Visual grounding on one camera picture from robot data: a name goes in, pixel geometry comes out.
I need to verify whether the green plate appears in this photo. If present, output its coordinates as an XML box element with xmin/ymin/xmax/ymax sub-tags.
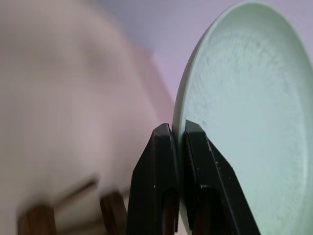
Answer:
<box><xmin>172</xmin><ymin>0</ymin><xmax>313</xmax><ymax>235</ymax></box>

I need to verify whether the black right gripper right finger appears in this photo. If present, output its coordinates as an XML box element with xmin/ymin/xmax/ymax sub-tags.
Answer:
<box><xmin>182</xmin><ymin>119</ymin><xmax>262</xmax><ymax>235</ymax></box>

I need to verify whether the wooden dish rack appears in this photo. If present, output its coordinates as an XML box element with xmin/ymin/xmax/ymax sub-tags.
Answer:
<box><xmin>16</xmin><ymin>172</ymin><xmax>129</xmax><ymax>235</ymax></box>

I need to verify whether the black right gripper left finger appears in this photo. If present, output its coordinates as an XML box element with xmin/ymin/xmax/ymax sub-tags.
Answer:
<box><xmin>125</xmin><ymin>122</ymin><xmax>181</xmax><ymax>235</ymax></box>

